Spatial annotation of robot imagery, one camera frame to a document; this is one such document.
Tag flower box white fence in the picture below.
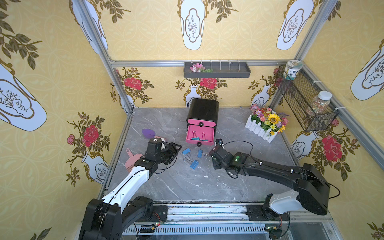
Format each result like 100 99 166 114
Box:
245 104 289 143

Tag jar with green label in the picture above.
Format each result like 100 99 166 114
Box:
283 60 303 81

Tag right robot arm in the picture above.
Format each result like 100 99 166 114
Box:
209 139 331 219

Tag pink flowers in tray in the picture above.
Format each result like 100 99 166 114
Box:
190 63 213 73

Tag black wire basket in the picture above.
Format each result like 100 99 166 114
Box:
271 66 339 132

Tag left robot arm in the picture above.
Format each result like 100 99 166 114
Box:
79 138 182 240

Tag black pink drawer cabinet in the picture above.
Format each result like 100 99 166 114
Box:
186 98 220 147

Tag jar with white lid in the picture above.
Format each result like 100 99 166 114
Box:
306 91 333 116

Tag purple pink toy shovel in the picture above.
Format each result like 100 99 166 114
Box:
142 129 156 139

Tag grey wall shelf tray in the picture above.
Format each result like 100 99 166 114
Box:
184 61 251 79

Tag teal binder clip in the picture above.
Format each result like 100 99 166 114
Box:
201 132 208 141
191 131 200 141

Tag blue binder clip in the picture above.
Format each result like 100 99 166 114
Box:
184 158 199 170
182 148 192 158
197 150 209 158

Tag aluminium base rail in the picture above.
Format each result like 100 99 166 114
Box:
77 202 343 240

